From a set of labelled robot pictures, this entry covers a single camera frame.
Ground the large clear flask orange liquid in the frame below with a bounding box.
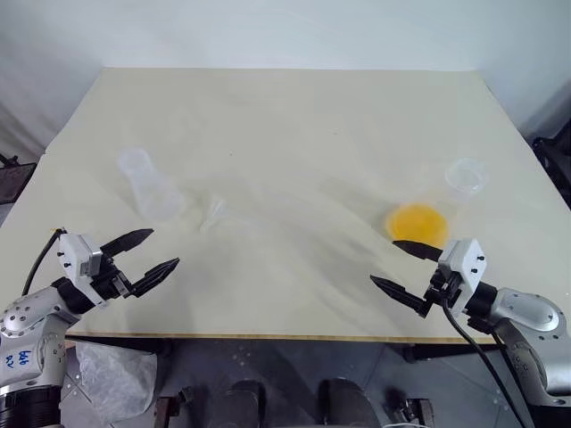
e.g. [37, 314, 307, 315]
[384, 156, 491, 249]

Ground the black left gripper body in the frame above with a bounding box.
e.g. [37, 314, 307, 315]
[91, 253, 135, 302]

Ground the small clear plastic funnel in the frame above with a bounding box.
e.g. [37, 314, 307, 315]
[198, 194, 229, 233]

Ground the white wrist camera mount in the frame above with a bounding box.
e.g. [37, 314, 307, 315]
[439, 237, 489, 313]
[57, 231, 112, 309]

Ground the dark rounded shape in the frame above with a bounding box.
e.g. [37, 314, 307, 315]
[221, 378, 268, 428]
[318, 377, 381, 428]

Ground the small clear conical flask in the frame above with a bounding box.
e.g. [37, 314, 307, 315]
[115, 148, 185, 223]

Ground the clear crumpled plastic bag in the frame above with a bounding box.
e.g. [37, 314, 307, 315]
[74, 341, 159, 425]

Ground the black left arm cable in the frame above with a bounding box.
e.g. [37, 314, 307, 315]
[21, 227, 64, 296]

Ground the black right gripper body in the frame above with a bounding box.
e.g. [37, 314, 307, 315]
[424, 261, 468, 314]

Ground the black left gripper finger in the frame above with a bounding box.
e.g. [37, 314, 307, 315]
[128, 257, 181, 299]
[100, 228, 155, 260]

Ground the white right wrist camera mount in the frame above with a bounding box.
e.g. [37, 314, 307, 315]
[439, 237, 489, 313]

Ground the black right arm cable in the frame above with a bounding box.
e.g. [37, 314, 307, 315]
[443, 299, 548, 428]

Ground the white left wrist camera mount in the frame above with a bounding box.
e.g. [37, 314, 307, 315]
[57, 231, 112, 309]

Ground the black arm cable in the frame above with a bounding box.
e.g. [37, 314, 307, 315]
[443, 299, 548, 428]
[21, 227, 64, 296]

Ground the black table frame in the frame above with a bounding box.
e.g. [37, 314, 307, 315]
[65, 334, 508, 363]

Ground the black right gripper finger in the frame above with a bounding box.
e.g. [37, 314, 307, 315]
[369, 274, 432, 318]
[392, 239, 443, 263]

